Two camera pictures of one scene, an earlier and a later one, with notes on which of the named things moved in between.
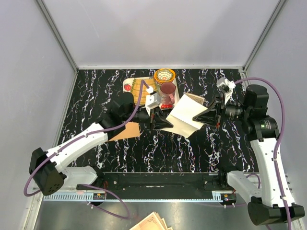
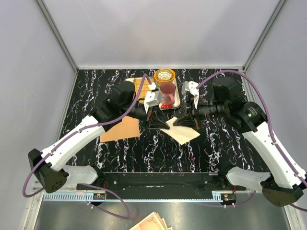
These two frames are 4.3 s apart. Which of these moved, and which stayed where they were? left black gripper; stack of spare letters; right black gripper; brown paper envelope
Moved: right black gripper
Stayed: brown paper envelope; stack of spare letters; left black gripper
